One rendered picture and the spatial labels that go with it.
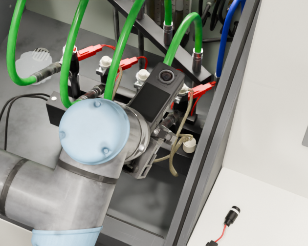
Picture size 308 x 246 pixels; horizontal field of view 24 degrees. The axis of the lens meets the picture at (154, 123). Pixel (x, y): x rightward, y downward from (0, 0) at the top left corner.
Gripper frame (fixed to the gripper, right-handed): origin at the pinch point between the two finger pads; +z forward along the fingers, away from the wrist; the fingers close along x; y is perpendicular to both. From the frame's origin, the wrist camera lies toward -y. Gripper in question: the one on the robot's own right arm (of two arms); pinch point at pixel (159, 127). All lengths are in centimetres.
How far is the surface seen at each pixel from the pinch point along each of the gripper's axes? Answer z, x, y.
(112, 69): 1.8, -12.1, -4.4
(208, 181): 20.6, 9.0, 5.7
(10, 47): -3.2, -27.7, 0.6
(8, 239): 46, -28, 44
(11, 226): 38, -26, 38
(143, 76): 20.6, -11.7, -5.7
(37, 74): 10.9, -26.8, 3.5
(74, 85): 30.5, -26.4, 3.2
